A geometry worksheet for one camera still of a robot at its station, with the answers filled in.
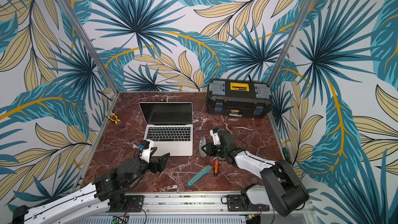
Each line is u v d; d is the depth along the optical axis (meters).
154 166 0.65
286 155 0.92
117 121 1.00
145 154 0.64
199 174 0.82
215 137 0.81
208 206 0.75
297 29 0.84
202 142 0.88
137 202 0.73
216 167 0.83
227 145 0.69
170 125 1.00
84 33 0.86
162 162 0.65
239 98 0.93
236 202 0.73
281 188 0.42
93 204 0.52
